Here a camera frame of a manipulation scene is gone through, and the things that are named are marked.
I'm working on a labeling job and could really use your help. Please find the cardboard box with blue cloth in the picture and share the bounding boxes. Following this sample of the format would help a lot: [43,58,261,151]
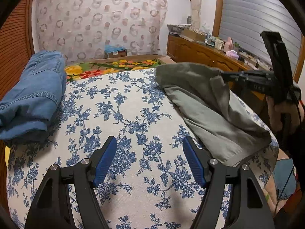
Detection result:
[104,45,127,58]

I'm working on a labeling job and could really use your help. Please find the pink item on sideboard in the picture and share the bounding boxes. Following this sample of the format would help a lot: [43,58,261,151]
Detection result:
[225,50,239,60]

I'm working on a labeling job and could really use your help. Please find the blue floral white bedsheet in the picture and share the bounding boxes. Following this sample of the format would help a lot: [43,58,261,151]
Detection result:
[7,69,279,228]

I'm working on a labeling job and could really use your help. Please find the cardboard box on sideboard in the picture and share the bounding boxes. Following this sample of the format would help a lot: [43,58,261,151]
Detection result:
[180,28,206,42]

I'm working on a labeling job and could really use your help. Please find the grey green pants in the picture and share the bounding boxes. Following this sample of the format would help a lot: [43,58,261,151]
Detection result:
[155,63,271,166]

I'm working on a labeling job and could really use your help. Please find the circle patterned sheer curtain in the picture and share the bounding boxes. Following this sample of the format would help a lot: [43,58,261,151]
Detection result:
[35,0,168,63]

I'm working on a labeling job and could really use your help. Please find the grey roller window shutter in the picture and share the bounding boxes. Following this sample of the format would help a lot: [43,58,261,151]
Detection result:
[219,0,301,70]

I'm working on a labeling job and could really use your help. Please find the brown wooden sideboard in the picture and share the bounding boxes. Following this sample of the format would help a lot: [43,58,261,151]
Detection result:
[166,35,267,115]

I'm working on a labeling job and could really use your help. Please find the colourful floral blanket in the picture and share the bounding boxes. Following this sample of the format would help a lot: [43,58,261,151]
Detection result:
[65,58,164,83]

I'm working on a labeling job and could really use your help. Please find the brown louvered wardrobe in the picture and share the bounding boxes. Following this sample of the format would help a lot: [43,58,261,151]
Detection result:
[0,0,34,98]

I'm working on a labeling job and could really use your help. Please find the folded blue denim jeans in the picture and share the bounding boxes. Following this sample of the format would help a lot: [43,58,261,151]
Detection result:
[1,50,67,142]

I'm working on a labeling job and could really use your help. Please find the right hand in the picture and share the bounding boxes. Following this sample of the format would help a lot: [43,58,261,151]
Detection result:
[266,96,304,133]

